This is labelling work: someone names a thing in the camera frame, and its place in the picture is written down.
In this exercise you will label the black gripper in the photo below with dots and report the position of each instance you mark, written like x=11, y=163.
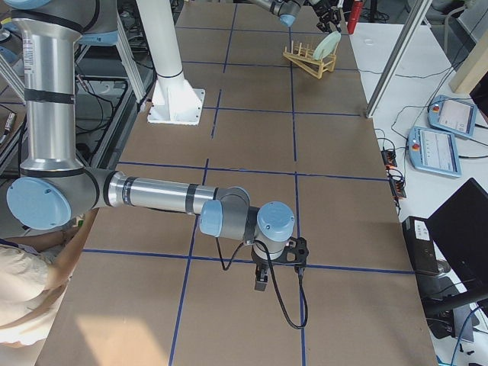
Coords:
x=259, y=264
x=325, y=16

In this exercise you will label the light green plate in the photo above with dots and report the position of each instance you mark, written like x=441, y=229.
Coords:
x=327, y=45

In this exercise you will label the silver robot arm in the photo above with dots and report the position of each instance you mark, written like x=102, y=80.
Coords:
x=287, y=11
x=55, y=186

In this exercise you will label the red cylinder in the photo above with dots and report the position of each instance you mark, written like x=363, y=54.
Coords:
x=354, y=15

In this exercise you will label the wooden dish rack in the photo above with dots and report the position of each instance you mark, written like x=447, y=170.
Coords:
x=313, y=61

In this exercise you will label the orange black usb hub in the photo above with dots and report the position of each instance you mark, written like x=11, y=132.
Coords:
x=389, y=158

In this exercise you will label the far teach pendant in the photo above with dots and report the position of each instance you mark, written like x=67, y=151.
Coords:
x=453, y=115

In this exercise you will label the teach pendant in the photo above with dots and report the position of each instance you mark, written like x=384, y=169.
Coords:
x=453, y=115
x=434, y=151

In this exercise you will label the black computer box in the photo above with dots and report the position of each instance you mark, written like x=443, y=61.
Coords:
x=421, y=249

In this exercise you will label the near teach pendant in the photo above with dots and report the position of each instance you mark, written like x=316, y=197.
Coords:
x=434, y=151

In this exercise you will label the black laptop monitor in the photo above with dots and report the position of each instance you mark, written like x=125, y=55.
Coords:
x=459, y=229

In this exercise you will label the person in beige shirt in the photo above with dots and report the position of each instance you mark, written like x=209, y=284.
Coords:
x=35, y=271

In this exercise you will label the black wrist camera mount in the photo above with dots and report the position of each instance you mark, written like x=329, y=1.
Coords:
x=296, y=252

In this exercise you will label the aluminium frame post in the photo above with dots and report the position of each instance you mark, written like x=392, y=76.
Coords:
x=414, y=20

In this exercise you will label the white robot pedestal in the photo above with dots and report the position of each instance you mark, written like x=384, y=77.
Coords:
x=174, y=101

